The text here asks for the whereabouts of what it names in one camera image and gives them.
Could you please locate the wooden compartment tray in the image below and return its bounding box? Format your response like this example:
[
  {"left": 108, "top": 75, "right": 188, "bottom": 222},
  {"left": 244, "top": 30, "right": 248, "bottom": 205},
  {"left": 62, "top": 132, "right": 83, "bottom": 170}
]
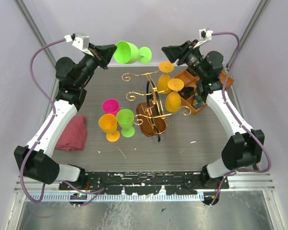
[{"left": 171, "top": 69, "right": 235, "bottom": 115}]

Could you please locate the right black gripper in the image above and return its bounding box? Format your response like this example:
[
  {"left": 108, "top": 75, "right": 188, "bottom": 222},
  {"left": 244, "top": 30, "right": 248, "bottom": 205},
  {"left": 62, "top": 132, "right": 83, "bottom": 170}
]
[{"left": 161, "top": 40, "right": 206, "bottom": 80}]

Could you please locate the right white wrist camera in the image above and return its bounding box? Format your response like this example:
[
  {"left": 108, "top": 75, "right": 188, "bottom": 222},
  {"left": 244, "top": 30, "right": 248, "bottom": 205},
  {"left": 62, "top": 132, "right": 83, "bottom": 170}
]
[{"left": 194, "top": 28, "right": 213, "bottom": 48}]

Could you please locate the pink wine glass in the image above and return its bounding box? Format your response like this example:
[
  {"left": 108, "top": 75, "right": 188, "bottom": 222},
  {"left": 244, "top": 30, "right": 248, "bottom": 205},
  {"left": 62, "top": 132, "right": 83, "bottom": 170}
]
[{"left": 102, "top": 99, "right": 120, "bottom": 116}]

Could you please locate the green wine glass back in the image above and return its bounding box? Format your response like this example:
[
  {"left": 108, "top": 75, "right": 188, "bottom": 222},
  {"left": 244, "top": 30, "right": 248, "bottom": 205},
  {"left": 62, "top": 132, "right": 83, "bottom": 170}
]
[{"left": 113, "top": 41, "right": 152, "bottom": 65}]

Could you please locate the red folded cloth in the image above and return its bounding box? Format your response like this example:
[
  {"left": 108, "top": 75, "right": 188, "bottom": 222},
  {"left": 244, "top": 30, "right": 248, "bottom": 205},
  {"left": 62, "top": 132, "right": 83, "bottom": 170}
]
[{"left": 55, "top": 116, "right": 87, "bottom": 151}]

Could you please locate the black mounting base plate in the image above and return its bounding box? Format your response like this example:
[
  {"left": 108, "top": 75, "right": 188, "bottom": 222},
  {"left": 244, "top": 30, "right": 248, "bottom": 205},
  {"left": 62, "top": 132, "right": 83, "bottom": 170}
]
[{"left": 71, "top": 171, "right": 222, "bottom": 196}]

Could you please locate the orange wine glass front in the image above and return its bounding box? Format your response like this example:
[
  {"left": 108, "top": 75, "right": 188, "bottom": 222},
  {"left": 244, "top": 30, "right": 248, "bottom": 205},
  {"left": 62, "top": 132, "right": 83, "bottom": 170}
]
[{"left": 98, "top": 114, "right": 120, "bottom": 142}]

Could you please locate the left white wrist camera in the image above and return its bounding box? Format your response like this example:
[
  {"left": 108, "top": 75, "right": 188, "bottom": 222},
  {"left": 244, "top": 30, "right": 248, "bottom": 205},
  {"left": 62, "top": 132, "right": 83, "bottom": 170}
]
[{"left": 64, "top": 33, "right": 92, "bottom": 55}]

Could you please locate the green wine glass front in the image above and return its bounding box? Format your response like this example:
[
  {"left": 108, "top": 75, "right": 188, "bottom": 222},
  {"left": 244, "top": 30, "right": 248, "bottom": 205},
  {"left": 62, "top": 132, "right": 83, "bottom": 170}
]
[{"left": 116, "top": 109, "right": 135, "bottom": 138}]

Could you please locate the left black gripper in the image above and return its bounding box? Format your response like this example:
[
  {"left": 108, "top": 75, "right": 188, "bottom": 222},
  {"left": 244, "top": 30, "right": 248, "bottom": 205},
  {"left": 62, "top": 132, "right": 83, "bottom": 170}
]
[{"left": 76, "top": 43, "right": 118, "bottom": 88}]

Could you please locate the orange wine glass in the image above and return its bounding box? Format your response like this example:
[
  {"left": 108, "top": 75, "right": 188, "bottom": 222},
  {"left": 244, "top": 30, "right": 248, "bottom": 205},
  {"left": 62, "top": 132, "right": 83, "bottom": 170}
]
[
  {"left": 165, "top": 78, "right": 184, "bottom": 113},
  {"left": 157, "top": 61, "right": 174, "bottom": 94},
  {"left": 98, "top": 114, "right": 120, "bottom": 142}
]

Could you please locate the blue floral pouch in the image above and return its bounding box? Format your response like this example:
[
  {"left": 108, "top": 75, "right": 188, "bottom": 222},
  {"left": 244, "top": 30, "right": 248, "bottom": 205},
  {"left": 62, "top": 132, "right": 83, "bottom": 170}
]
[{"left": 192, "top": 92, "right": 205, "bottom": 109}]

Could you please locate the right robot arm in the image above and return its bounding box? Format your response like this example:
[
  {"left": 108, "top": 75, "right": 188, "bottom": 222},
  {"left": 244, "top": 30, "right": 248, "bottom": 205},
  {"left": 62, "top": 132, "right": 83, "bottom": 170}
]
[{"left": 161, "top": 40, "right": 264, "bottom": 189}]

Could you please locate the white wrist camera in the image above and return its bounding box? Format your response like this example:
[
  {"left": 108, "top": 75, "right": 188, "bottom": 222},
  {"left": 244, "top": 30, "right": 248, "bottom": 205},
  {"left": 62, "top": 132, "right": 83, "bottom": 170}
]
[
  {"left": 194, "top": 28, "right": 213, "bottom": 48},
  {"left": 64, "top": 33, "right": 92, "bottom": 55}
]

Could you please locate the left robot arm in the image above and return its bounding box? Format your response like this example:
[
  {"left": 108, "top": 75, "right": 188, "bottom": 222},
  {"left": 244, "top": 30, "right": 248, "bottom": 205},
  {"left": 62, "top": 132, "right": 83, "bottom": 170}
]
[{"left": 14, "top": 44, "right": 117, "bottom": 190}]

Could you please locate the gold wire glass rack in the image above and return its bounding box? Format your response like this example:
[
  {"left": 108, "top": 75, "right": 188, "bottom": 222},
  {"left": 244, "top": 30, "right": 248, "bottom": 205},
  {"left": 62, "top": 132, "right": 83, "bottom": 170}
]
[{"left": 121, "top": 69, "right": 192, "bottom": 142}]

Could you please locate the green wine glass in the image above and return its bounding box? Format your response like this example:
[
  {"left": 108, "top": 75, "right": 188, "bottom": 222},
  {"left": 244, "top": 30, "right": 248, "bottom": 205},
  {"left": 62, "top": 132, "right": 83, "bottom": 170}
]
[
  {"left": 116, "top": 109, "right": 135, "bottom": 138},
  {"left": 113, "top": 41, "right": 152, "bottom": 65}
]

